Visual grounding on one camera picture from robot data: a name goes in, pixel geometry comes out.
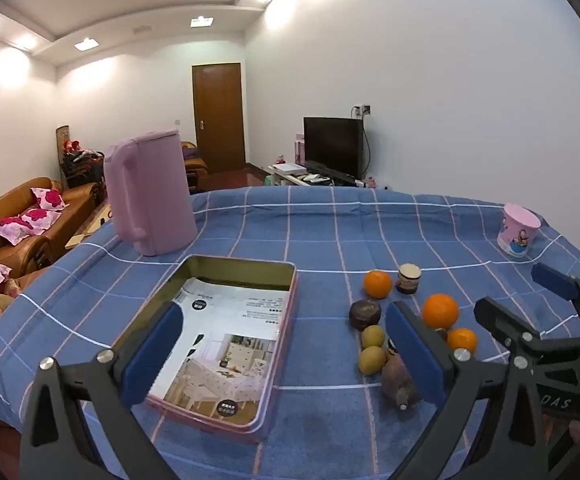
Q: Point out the printed paper leaflet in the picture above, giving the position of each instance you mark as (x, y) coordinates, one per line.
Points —
(235, 340)

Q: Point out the dark brown round fruit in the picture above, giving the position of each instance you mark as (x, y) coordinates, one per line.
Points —
(365, 314)

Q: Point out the blue checked tablecloth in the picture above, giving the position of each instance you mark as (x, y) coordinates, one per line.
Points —
(270, 225)

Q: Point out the brown leather sofa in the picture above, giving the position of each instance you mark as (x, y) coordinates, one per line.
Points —
(0, 200)

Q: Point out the purple sweet potato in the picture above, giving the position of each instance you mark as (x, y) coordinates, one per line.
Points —
(397, 382)

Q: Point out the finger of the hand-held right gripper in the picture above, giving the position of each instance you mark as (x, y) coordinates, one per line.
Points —
(504, 320)
(554, 281)

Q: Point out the upright rolled mat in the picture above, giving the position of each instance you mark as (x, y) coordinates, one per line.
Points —
(63, 142)

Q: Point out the small orange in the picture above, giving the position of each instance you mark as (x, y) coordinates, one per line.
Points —
(462, 340)

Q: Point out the pink cartoon paper cup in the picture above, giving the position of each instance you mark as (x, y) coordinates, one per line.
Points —
(518, 230)

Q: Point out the small pink toy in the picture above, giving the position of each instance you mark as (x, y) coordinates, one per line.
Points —
(372, 182)

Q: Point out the pink metal tin box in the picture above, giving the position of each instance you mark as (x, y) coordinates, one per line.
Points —
(240, 274)

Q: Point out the brown wooden door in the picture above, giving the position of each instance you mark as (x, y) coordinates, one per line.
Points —
(219, 115)

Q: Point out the black flat television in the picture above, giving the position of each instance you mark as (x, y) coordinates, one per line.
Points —
(332, 145)

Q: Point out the wall power socket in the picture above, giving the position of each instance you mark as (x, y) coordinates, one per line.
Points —
(364, 109)

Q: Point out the large orange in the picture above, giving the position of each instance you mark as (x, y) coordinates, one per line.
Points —
(440, 311)

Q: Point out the square ceiling light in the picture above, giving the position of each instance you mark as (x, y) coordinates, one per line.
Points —
(202, 21)
(86, 44)

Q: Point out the pink electric kettle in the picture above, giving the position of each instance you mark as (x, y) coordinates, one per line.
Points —
(155, 195)

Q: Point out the white television stand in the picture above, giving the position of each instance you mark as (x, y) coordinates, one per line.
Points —
(282, 175)

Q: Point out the green kiwi fruit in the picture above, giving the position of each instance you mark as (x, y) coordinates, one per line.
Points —
(371, 360)
(372, 336)

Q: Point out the ceiling air vent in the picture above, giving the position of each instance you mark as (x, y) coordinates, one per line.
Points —
(142, 30)

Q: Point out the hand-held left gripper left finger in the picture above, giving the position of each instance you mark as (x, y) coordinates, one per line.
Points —
(152, 355)

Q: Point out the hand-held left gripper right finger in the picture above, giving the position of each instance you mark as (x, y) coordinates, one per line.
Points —
(414, 355)

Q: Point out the pink gift box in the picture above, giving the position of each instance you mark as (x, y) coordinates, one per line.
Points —
(299, 147)

